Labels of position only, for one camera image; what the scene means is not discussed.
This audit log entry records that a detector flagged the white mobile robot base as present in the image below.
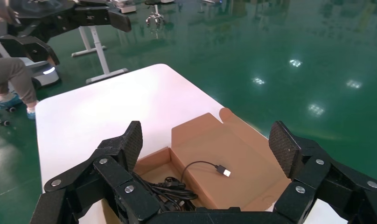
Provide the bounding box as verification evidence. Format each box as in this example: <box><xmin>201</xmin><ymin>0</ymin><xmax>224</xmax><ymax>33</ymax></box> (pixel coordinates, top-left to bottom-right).
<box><xmin>21</xmin><ymin>57</ymin><xmax>61</xmax><ymax>89</ymax></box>

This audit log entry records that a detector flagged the silver claw fixture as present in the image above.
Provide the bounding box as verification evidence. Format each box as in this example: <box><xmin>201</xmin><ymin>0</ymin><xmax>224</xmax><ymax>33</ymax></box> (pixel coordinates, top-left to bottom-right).
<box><xmin>145</xmin><ymin>12</ymin><xmax>166</xmax><ymax>32</ymax></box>

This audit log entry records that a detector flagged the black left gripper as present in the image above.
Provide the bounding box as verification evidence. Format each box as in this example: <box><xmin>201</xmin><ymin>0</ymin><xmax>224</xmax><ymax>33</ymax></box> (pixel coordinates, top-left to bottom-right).
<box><xmin>0</xmin><ymin>0</ymin><xmax>132</xmax><ymax>66</ymax></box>

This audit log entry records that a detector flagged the chair base with casters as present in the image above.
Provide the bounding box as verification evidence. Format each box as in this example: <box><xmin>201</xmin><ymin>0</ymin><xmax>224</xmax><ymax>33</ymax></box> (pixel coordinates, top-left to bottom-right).
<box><xmin>0</xmin><ymin>103</ymin><xmax>17</xmax><ymax>127</ymax></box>

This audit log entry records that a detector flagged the brown open cardboard box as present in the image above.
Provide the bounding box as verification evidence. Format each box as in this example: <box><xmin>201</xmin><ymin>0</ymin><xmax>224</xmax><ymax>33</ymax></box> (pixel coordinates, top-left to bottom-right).
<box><xmin>103</xmin><ymin>107</ymin><xmax>293</xmax><ymax>224</ymax></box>

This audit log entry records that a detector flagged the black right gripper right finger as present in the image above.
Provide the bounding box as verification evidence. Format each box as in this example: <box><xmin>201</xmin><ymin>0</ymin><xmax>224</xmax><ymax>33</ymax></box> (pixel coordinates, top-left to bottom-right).
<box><xmin>268</xmin><ymin>120</ymin><xmax>377</xmax><ymax>224</ymax></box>

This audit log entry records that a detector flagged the black power cable with plug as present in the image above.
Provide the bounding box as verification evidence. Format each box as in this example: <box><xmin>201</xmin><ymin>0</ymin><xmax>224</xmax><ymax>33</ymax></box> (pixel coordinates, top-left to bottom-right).
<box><xmin>131</xmin><ymin>172</ymin><xmax>199</xmax><ymax>212</ymax></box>

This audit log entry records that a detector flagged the person in gray trousers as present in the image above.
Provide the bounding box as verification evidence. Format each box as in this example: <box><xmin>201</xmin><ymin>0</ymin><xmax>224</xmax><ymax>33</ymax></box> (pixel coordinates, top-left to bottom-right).
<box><xmin>0</xmin><ymin>0</ymin><xmax>39</xmax><ymax>120</ymax></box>

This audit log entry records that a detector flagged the white desk leg stand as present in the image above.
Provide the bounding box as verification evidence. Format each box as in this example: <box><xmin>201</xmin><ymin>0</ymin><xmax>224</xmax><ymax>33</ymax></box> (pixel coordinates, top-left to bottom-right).
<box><xmin>71</xmin><ymin>26</ymin><xmax>129</xmax><ymax>85</ymax></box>

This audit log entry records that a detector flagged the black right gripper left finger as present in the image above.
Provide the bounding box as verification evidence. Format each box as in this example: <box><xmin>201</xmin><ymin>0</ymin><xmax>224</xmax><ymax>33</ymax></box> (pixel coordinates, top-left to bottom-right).
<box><xmin>29</xmin><ymin>120</ymin><xmax>162</xmax><ymax>224</ymax></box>

